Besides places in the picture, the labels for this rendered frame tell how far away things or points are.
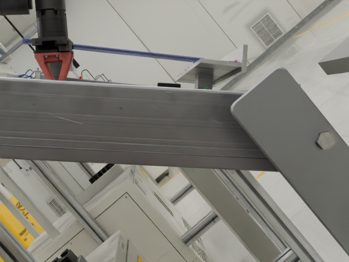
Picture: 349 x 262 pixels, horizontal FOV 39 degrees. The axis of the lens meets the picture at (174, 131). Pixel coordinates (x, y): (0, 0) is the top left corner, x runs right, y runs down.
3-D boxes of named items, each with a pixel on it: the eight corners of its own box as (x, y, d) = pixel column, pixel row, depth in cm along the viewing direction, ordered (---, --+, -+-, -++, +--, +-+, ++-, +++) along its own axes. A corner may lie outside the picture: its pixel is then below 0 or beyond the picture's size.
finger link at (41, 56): (37, 92, 93) (32, 42, 92) (43, 93, 100) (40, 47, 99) (73, 90, 93) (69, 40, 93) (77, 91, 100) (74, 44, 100)
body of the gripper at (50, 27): (31, 48, 90) (28, 7, 90) (42, 53, 100) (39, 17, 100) (67, 46, 91) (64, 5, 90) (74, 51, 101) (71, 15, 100)
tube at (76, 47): (234, 66, 121) (235, 62, 121) (236, 66, 120) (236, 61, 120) (23, 43, 113) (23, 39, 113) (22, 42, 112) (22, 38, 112)
